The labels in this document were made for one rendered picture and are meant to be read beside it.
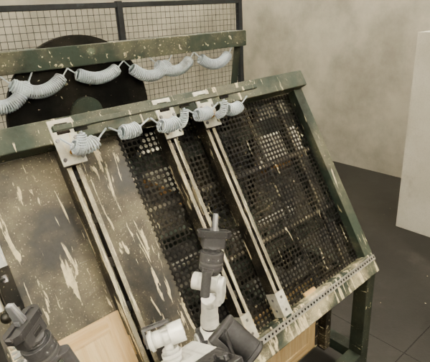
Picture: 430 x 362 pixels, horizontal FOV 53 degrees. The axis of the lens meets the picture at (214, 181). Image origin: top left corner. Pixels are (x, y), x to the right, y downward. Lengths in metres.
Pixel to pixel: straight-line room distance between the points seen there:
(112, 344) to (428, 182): 3.80
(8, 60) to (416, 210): 4.13
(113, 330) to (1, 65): 1.26
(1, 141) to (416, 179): 4.10
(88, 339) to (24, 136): 0.79
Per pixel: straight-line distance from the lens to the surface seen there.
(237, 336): 1.47
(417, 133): 4.81
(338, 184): 2.73
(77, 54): 2.34
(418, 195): 4.98
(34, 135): 1.77
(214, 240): 1.55
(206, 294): 1.57
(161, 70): 2.58
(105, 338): 1.80
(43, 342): 1.31
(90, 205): 1.79
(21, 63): 2.24
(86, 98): 2.39
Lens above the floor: 2.32
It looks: 21 degrees down
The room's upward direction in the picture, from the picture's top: 3 degrees counter-clockwise
